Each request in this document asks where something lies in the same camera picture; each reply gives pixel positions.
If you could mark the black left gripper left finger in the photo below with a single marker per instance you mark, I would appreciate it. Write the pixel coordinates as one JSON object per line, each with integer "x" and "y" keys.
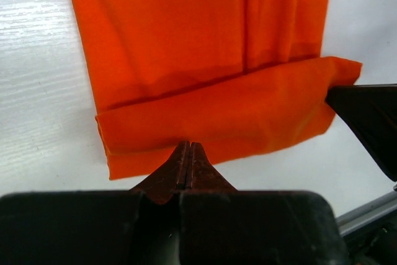
{"x": 139, "y": 226}

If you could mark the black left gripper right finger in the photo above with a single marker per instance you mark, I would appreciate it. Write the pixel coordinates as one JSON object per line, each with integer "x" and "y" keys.
{"x": 220, "y": 225}

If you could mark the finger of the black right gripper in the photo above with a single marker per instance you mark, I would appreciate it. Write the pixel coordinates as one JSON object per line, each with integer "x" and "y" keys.
{"x": 370, "y": 112}

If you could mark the orange t shirt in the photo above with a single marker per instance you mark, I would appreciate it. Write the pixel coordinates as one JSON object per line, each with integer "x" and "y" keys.
{"x": 241, "y": 77}

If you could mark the aluminium mounting rail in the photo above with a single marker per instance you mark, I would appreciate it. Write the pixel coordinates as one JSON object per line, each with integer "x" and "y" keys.
{"x": 367, "y": 213}

